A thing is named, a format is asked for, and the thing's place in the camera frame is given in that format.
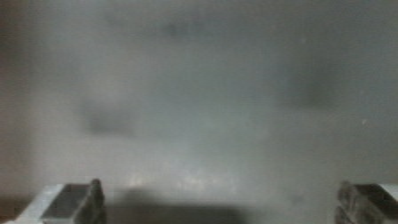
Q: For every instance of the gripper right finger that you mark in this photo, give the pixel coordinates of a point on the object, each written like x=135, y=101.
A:
x=368, y=204

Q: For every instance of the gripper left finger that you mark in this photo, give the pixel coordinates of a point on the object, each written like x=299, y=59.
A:
x=68, y=204

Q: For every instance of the white drawer cabinet box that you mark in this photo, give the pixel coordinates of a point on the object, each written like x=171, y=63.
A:
x=213, y=102

